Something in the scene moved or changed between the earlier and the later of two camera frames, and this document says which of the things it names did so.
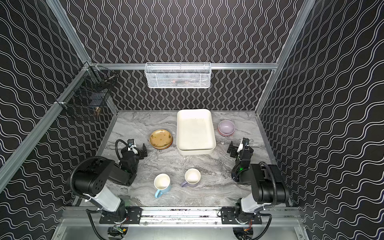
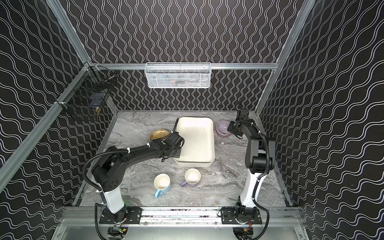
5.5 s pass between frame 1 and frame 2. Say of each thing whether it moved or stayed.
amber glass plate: stayed
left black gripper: moved
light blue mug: stayed
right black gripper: moved
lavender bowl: stayed
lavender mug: stayed
